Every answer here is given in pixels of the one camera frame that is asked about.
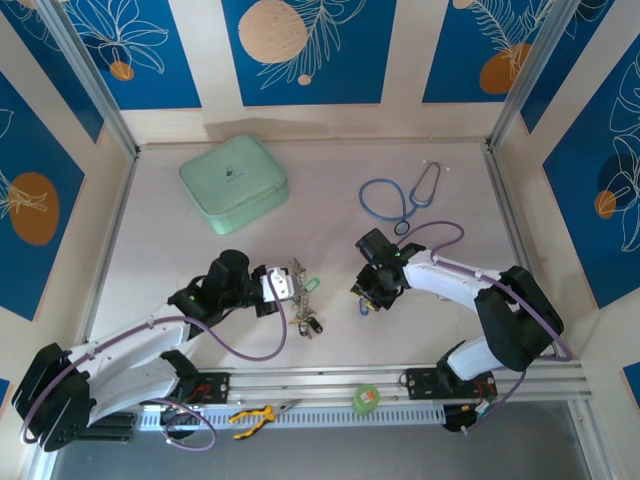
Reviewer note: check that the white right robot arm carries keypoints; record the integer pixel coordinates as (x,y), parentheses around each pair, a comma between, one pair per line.
(450,280)

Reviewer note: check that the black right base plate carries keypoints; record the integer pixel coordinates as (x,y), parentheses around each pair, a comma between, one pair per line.
(420,382)

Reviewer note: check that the aluminium frame post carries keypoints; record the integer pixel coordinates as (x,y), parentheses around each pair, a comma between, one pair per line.
(85,75)
(530,70)

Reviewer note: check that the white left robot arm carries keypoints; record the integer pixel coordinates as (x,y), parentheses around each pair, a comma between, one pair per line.
(125,340)

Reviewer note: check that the aluminium table edge rail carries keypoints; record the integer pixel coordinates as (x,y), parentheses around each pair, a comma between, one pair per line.
(510,215)
(107,250)

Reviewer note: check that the blue stethoscope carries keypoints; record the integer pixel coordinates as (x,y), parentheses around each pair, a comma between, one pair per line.
(402,228)

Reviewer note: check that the green key tag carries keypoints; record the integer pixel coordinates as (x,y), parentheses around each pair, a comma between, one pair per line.
(314,283)

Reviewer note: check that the yellow black pliers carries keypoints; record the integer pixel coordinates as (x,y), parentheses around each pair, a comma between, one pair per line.
(252,415)

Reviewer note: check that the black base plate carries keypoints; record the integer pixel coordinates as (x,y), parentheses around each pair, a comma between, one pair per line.
(215,385)
(420,382)

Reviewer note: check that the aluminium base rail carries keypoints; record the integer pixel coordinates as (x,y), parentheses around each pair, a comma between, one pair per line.
(310,382)

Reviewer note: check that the mint green zip case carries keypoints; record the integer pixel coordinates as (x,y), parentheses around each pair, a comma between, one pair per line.
(230,180)

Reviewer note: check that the bunch of keys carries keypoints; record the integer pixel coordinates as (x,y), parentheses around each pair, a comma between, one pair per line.
(298,272)

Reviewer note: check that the black key tag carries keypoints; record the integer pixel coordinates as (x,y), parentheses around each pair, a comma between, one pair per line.
(303,330)
(315,325)

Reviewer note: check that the blue key tag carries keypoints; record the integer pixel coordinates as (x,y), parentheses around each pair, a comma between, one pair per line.
(363,308)

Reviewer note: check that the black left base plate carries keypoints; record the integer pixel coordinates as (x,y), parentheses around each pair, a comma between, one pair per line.
(215,385)

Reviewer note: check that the green tape roll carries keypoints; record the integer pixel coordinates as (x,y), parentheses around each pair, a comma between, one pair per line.
(365,400)

